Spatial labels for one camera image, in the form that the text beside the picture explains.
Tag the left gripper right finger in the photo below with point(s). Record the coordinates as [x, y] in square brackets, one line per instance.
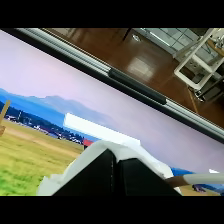
[140, 181]

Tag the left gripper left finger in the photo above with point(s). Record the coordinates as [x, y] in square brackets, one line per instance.
[96, 180]

